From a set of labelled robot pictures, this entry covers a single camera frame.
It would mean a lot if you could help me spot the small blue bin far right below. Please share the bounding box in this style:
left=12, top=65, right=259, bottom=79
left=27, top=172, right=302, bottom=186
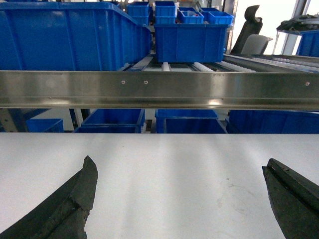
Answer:
left=208, top=11, right=234, bottom=25

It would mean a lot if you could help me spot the blue bin below shelf left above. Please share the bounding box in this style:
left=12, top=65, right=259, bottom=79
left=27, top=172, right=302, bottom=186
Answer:
left=74, top=109, right=145, bottom=133

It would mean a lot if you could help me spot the small blue bin with items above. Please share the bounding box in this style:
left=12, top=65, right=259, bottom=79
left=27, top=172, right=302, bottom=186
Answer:
left=177, top=10, right=204, bottom=24

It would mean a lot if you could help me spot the stainless steel shelf front rail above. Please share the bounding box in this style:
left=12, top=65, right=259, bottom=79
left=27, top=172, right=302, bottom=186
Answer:
left=0, top=71, right=319, bottom=110

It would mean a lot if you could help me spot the small blue bin far left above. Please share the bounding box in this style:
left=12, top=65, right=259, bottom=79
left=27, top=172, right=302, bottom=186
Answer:
left=127, top=1, right=150, bottom=25

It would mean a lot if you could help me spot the blue bin below shelf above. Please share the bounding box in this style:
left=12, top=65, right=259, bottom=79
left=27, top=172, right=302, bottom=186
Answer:
left=155, top=109, right=227, bottom=134
left=74, top=109, right=145, bottom=133
left=226, top=110, right=319, bottom=134

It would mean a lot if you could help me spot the blue bin below shelf right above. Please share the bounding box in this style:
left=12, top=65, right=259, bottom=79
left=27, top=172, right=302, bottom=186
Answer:
left=226, top=110, right=319, bottom=134

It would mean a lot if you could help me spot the small blue bin far centre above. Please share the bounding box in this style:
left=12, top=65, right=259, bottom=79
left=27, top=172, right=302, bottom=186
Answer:
left=155, top=1, right=176, bottom=24

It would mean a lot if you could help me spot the black office chair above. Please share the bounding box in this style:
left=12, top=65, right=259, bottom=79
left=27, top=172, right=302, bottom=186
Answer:
left=230, top=5, right=273, bottom=55

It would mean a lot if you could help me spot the blue bin right background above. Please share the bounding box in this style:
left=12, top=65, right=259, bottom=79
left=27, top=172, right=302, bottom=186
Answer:
left=297, top=30, right=319, bottom=57

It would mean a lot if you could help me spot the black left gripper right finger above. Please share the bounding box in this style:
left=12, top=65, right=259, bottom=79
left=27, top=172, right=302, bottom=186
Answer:
left=262, top=158, right=319, bottom=239

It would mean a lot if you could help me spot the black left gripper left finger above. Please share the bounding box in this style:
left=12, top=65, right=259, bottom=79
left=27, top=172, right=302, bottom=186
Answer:
left=0, top=156, right=98, bottom=239

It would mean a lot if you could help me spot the large blue bin on shelf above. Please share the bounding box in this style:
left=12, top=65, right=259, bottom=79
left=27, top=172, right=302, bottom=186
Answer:
left=0, top=2, right=152, bottom=71

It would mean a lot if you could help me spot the blue bin below shelf centre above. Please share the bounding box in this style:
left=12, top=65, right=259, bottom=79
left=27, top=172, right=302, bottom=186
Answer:
left=155, top=109, right=227, bottom=134

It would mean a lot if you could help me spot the medium blue bin on shelf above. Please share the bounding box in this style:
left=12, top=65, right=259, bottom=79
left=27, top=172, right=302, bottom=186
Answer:
left=155, top=23, right=229, bottom=63

